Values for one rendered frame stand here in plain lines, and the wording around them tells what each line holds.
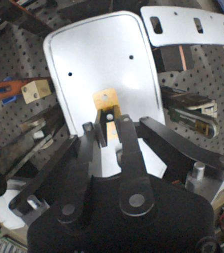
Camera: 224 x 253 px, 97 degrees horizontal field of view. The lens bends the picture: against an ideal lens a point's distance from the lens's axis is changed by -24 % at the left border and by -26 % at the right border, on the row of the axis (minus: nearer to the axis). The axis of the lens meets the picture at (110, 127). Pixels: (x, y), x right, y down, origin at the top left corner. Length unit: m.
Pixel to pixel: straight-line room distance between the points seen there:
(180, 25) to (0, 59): 0.80
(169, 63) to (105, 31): 0.16
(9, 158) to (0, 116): 0.66
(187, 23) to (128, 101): 0.24
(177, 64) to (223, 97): 0.58
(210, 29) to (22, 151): 0.49
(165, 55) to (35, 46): 0.56
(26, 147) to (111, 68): 0.22
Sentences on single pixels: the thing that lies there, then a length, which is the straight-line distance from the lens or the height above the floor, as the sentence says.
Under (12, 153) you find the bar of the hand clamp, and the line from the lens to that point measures 0.22.
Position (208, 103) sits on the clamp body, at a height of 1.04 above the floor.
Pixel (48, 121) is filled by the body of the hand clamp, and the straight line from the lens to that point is 0.29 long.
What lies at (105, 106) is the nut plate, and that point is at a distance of 0.21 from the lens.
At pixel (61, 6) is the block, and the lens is 0.34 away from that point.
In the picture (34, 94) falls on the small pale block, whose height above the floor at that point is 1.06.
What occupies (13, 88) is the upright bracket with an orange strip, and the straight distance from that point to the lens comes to 0.26.
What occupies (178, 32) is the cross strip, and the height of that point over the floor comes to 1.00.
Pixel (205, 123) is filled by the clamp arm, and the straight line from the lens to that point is 0.25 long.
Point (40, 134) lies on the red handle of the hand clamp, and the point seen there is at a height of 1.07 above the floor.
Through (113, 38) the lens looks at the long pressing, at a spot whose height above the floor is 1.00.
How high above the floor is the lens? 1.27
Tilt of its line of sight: 68 degrees down
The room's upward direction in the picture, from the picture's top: 178 degrees clockwise
